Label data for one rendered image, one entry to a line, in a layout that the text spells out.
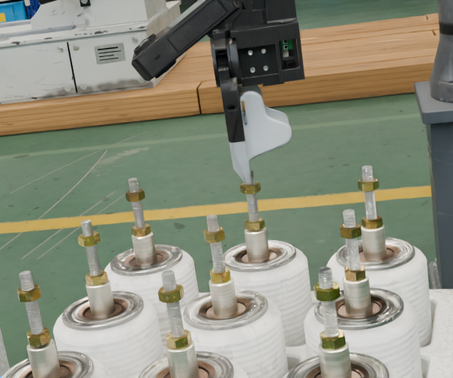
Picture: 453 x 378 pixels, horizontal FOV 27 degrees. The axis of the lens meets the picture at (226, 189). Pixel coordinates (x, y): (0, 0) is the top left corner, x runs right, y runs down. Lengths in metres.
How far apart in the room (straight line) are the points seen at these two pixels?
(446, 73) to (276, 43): 0.46
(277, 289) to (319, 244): 0.74
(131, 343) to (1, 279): 0.91
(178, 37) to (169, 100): 1.87
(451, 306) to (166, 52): 0.38
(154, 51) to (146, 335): 0.26
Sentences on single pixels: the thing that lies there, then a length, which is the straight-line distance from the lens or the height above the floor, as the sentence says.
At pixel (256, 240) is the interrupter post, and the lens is 0.92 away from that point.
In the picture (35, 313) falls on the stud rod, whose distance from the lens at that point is 0.76.
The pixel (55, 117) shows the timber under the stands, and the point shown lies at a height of 0.04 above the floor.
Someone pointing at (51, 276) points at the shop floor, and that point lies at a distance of 1.70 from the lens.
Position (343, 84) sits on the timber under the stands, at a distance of 2.67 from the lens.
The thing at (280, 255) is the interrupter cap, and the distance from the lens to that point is 0.93.
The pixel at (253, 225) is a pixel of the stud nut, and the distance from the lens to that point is 0.92.
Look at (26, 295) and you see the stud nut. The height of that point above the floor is 0.33.
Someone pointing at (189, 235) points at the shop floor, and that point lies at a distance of 1.77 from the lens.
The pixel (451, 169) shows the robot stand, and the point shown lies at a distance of 1.27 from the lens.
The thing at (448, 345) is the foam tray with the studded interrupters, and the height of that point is 0.18.
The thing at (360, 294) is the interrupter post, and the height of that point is 0.27.
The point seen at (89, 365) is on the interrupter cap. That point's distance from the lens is 0.78.
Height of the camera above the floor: 0.60
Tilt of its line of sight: 17 degrees down
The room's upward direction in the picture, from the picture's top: 8 degrees counter-clockwise
